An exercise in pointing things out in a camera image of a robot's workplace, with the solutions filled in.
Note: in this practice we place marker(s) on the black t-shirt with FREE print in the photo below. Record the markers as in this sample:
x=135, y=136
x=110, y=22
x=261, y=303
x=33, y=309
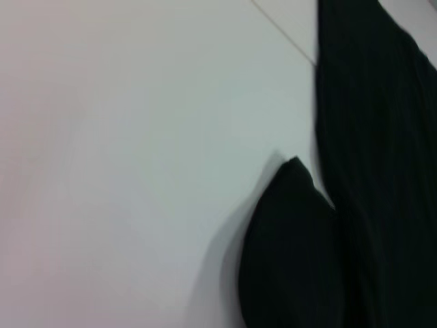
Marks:
x=375, y=171

